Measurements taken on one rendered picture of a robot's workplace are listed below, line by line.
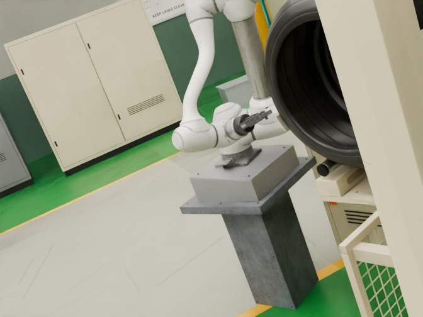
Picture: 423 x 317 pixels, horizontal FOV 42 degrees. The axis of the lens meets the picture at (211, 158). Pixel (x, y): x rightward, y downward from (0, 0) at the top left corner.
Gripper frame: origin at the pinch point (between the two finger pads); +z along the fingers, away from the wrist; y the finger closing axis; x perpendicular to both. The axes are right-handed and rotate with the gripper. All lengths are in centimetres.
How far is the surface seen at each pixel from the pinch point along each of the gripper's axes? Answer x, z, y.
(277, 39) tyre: -19.2, 30.5, -12.3
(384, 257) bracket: 31, 75, -60
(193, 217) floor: 53, -223, 73
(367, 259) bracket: 31, 70, -60
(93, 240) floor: 33, -297, 20
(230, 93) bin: -22, -412, 317
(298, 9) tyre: -23, 43, -12
